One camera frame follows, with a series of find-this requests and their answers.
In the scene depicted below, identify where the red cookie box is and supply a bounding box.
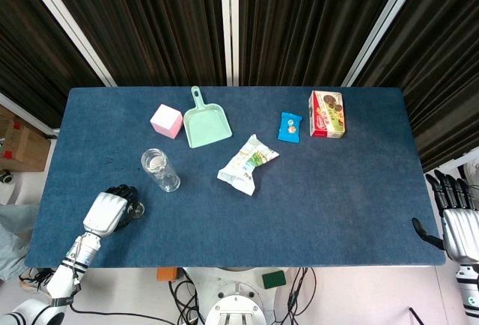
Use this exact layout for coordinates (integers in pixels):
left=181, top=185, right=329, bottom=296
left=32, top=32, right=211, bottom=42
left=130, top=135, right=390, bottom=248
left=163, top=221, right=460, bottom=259
left=308, top=90, right=347, bottom=139

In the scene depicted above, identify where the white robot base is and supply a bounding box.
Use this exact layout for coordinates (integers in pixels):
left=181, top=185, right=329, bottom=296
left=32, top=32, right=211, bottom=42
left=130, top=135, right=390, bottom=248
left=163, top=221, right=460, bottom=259
left=183, top=267, right=291, bottom=325

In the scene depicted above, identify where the long black floor cable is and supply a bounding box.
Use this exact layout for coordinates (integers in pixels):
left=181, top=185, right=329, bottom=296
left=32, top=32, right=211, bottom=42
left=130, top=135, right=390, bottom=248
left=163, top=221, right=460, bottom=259
left=69, top=304, right=179, bottom=325

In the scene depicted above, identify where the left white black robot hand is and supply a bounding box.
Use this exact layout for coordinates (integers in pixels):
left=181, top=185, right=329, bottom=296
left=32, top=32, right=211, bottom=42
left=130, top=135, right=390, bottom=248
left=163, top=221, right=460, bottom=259
left=82, top=185, right=145, bottom=237

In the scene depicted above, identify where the brown cardboard box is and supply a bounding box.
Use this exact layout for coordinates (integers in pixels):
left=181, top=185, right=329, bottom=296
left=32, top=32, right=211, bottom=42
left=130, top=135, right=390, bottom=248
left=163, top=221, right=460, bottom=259
left=0, top=106, right=52, bottom=173

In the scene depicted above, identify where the white green snack bag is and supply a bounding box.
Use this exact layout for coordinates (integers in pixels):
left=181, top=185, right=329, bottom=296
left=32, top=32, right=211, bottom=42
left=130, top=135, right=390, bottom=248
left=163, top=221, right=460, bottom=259
left=216, top=133, right=281, bottom=197

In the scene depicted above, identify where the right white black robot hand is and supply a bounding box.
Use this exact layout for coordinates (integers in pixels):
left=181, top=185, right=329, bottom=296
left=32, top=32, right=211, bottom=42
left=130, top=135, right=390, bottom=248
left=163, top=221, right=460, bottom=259
left=411, top=169, right=479, bottom=266

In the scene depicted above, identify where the grey cloth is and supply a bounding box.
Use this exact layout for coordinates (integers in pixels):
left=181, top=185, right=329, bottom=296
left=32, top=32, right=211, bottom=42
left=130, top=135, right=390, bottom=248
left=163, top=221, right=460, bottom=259
left=0, top=204, right=40, bottom=283

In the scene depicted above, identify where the small blue snack packet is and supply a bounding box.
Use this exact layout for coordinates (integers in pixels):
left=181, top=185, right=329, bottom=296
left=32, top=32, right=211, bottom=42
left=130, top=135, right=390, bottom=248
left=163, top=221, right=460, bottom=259
left=277, top=111, right=303, bottom=145

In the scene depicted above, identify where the pink cube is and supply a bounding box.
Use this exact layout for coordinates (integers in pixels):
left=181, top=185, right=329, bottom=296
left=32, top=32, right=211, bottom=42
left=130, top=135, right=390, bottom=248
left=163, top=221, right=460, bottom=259
left=150, top=103, right=183, bottom=139

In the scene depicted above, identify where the black cable bundle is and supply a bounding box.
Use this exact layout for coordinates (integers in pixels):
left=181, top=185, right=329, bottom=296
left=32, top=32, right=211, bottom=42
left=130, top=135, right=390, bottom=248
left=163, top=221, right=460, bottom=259
left=168, top=267, right=205, bottom=325
left=275, top=267, right=317, bottom=325

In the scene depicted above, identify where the dark pleated curtain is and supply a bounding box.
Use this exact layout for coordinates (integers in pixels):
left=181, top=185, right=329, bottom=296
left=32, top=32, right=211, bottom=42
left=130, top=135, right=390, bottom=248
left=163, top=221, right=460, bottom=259
left=39, top=0, right=227, bottom=87
left=0, top=0, right=106, bottom=127
left=355, top=0, right=479, bottom=173
left=237, top=0, right=409, bottom=87

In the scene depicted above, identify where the orange block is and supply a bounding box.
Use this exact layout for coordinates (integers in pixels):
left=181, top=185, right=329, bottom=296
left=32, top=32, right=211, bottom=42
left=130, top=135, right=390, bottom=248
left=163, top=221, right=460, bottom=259
left=156, top=267, right=178, bottom=282

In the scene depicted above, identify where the white frame post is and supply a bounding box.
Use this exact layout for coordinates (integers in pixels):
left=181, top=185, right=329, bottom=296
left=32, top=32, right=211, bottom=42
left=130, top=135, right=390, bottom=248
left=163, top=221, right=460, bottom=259
left=341, top=0, right=430, bottom=88
left=16, top=0, right=118, bottom=87
left=219, top=0, right=240, bottom=87

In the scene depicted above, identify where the blue table mat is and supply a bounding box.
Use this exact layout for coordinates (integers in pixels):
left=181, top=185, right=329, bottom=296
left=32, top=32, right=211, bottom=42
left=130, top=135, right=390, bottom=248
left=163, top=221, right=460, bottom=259
left=24, top=85, right=447, bottom=269

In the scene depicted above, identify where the clear glass cup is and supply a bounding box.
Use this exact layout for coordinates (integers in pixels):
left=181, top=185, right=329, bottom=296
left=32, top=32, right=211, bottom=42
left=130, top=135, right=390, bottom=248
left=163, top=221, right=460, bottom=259
left=140, top=148, right=181, bottom=193

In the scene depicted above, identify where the green block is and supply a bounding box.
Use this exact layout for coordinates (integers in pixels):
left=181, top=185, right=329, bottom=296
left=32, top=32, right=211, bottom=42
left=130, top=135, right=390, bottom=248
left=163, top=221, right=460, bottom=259
left=262, top=270, right=287, bottom=291

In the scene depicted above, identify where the mint green dustpan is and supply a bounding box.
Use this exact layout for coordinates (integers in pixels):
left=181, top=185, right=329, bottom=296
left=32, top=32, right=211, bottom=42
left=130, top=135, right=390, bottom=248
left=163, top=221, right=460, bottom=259
left=183, top=85, right=234, bottom=150

